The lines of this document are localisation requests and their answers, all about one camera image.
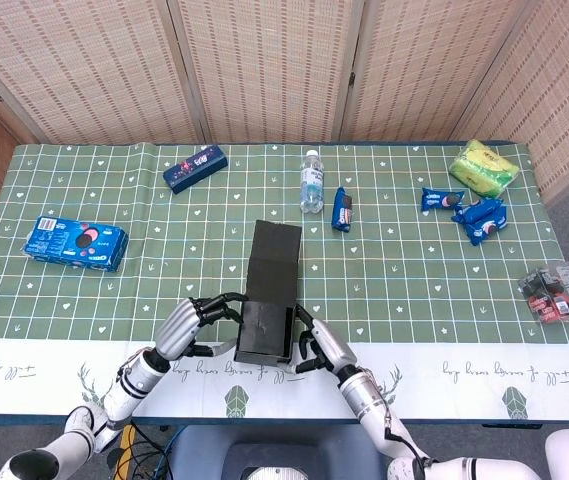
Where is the black cable tangle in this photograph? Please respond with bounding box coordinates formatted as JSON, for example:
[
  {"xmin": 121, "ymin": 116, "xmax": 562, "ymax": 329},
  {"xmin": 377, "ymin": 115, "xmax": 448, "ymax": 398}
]
[{"xmin": 106, "ymin": 422, "xmax": 170, "ymax": 480}]

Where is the woven folding screen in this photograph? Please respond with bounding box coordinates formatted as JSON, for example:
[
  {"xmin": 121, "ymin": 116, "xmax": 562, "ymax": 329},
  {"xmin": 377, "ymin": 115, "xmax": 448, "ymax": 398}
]
[{"xmin": 0, "ymin": 0, "xmax": 569, "ymax": 206}]

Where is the green yellow snack bag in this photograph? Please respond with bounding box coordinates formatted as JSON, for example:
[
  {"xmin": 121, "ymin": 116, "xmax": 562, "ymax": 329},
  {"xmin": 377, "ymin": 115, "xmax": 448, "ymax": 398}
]
[{"xmin": 447, "ymin": 138, "xmax": 520, "ymax": 199}]

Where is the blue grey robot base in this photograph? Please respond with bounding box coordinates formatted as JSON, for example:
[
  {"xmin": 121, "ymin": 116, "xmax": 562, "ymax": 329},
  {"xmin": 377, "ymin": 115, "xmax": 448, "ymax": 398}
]
[{"xmin": 166, "ymin": 424, "xmax": 390, "ymax": 480}]

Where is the blue Oreo packet pink cookie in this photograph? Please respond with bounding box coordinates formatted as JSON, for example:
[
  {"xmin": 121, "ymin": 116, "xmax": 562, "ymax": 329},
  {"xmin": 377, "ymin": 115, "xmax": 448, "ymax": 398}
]
[{"xmin": 420, "ymin": 187, "xmax": 466, "ymax": 212}]

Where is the blue cable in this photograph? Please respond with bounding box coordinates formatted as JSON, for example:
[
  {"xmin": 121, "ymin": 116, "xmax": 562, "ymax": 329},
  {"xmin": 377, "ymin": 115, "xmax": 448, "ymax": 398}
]
[{"xmin": 156, "ymin": 425, "xmax": 185, "ymax": 480}]

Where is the yellow strap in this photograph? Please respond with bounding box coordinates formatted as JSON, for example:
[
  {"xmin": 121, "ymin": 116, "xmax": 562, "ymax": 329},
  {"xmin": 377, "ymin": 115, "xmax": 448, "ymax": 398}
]
[{"xmin": 116, "ymin": 430, "xmax": 137, "ymax": 480}]

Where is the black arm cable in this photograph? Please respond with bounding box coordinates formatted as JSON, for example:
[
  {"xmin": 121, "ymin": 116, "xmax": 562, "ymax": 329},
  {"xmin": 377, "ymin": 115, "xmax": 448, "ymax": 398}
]
[{"xmin": 385, "ymin": 413, "xmax": 433, "ymax": 469}]

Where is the red black clear plastic package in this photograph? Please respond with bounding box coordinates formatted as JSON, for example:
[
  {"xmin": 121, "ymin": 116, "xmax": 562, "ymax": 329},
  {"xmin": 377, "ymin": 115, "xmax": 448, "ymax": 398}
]
[{"xmin": 517, "ymin": 260, "xmax": 569, "ymax": 325}]

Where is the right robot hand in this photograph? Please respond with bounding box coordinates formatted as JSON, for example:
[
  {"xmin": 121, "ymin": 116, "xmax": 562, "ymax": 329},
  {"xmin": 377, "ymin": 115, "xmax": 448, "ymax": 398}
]
[{"xmin": 291, "ymin": 303, "xmax": 358, "ymax": 376}]

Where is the blue Oreo snack packet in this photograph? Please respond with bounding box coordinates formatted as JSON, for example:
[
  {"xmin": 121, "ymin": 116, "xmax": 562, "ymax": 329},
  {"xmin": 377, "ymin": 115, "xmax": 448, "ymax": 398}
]
[
  {"xmin": 463, "ymin": 204, "xmax": 509, "ymax": 247},
  {"xmin": 451, "ymin": 197, "xmax": 505, "ymax": 225}
]

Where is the large blue Oreo carton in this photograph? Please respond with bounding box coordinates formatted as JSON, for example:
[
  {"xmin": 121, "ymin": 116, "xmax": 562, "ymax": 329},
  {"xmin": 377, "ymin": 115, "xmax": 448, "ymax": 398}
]
[{"xmin": 22, "ymin": 215, "xmax": 130, "ymax": 274}]

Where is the blue Oreo packet white label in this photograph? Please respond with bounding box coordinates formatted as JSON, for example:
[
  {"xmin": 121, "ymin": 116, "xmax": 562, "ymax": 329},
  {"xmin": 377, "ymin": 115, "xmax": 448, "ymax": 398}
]
[{"xmin": 331, "ymin": 186, "xmax": 355, "ymax": 234}]

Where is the green grid tablecloth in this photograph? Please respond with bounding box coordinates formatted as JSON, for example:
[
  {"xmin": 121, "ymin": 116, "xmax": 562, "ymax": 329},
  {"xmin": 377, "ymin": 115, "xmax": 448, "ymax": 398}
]
[{"xmin": 0, "ymin": 142, "xmax": 569, "ymax": 419}]

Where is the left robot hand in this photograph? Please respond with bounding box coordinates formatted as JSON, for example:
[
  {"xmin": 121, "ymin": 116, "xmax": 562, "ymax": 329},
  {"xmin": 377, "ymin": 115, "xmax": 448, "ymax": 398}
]
[{"xmin": 155, "ymin": 292, "xmax": 248, "ymax": 362}]

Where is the long dark blue box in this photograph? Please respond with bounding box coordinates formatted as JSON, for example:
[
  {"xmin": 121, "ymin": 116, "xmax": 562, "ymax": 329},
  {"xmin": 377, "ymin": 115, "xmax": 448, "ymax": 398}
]
[{"xmin": 162, "ymin": 144, "xmax": 229, "ymax": 195}]

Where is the clear plastic water bottle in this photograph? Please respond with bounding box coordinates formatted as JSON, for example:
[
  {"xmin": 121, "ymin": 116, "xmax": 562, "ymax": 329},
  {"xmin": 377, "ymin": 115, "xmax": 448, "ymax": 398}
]
[{"xmin": 298, "ymin": 148, "xmax": 326, "ymax": 215}]

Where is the black paper box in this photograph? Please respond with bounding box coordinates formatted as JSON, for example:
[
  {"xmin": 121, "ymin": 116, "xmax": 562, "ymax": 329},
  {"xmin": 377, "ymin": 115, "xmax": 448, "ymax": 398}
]
[{"xmin": 233, "ymin": 219, "xmax": 304, "ymax": 366}]

